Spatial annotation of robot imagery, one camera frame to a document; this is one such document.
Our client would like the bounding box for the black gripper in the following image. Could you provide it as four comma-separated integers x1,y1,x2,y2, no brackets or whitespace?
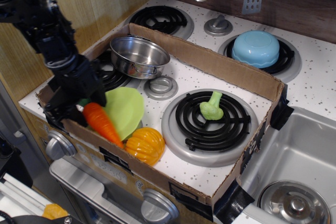
44,55,107,127

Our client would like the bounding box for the orange toy carrot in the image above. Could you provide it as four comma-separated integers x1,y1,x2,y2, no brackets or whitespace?
82,102,124,149

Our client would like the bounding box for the light green plastic plate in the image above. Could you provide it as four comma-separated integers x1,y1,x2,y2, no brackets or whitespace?
104,87,144,141

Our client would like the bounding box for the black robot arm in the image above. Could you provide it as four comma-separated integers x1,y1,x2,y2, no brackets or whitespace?
1,0,107,128

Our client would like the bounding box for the front left black burner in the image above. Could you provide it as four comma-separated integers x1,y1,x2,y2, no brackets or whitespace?
91,49,141,92

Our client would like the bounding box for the left oven dial knob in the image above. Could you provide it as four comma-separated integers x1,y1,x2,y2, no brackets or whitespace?
46,130,77,161

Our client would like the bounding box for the oven dial knob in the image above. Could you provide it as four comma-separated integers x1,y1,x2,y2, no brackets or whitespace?
46,130,77,161
141,188,180,224

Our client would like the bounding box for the small steel pot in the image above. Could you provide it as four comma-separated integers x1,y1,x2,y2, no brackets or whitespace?
110,35,170,80

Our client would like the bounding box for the orange toy pumpkin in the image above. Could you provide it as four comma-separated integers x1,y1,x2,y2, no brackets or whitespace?
125,127,165,166

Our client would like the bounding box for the centre grey stove knob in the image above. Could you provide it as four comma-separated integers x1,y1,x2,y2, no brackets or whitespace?
144,76,179,101

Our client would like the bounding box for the grey stove knob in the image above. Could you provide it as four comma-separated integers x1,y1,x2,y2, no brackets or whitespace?
204,15,233,36
144,76,179,101

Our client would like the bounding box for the silver oven door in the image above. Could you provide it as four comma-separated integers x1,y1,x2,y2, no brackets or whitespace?
49,158,146,223

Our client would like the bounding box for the orange object lower left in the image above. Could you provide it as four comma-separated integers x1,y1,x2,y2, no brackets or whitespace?
42,204,68,220

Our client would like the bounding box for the green toy broccoli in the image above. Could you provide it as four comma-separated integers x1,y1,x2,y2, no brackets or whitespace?
199,91,224,121

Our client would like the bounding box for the right oven dial knob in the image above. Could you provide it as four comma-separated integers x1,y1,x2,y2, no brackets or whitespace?
141,188,180,224

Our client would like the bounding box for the front right black burner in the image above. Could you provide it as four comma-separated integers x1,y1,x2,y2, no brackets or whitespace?
161,89,258,167

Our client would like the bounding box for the back grey stove knob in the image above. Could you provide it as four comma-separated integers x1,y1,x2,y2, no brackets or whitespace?
204,15,233,36

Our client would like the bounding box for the light blue plastic bowl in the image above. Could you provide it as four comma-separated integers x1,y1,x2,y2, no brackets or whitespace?
229,30,280,69

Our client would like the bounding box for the brown cardboard fence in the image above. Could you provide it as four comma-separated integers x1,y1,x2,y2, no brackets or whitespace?
51,24,286,223

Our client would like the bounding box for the back right black burner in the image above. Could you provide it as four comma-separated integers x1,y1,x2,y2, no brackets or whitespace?
218,35,302,83

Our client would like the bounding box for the steel sink basin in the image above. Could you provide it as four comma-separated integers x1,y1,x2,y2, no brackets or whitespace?
235,108,335,223

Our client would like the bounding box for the steel pot lid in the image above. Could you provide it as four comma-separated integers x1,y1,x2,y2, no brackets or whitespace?
257,180,332,223

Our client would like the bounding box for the black cable lower left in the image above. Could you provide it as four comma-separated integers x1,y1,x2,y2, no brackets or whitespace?
0,209,16,224

